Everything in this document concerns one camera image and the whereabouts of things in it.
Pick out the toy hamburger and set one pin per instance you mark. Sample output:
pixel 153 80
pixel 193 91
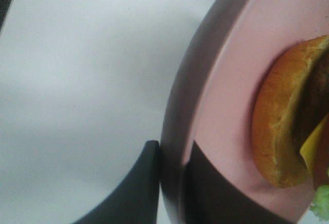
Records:
pixel 289 128

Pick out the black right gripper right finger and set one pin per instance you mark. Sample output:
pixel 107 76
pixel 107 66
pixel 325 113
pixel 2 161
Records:
pixel 211 198

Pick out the pink round plate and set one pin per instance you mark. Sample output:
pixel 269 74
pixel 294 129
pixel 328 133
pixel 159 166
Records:
pixel 214 92

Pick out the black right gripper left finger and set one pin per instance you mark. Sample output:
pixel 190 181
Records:
pixel 135 199

